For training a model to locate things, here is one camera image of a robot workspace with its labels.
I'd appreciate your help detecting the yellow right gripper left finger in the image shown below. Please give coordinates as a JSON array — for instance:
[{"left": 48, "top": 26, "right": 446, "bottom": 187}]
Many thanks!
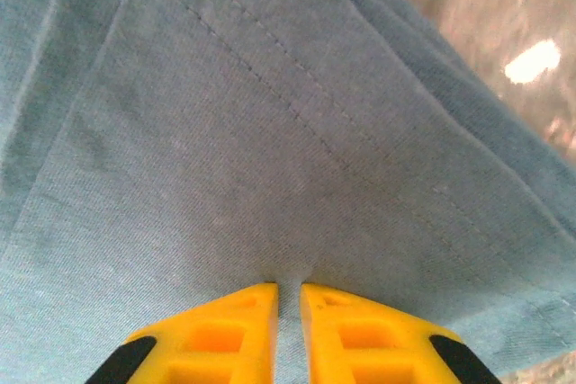
[{"left": 83, "top": 282, "right": 281, "bottom": 384}]

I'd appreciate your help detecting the slate blue t-shirt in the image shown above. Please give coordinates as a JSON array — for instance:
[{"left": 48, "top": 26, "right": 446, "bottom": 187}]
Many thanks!
[{"left": 0, "top": 0, "right": 576, "bottom": 384}]

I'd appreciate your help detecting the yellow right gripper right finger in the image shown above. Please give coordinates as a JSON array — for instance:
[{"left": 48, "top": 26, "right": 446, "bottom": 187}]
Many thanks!
[{"left": 300, "top": 283, "right": 503, "bottom": 384}]

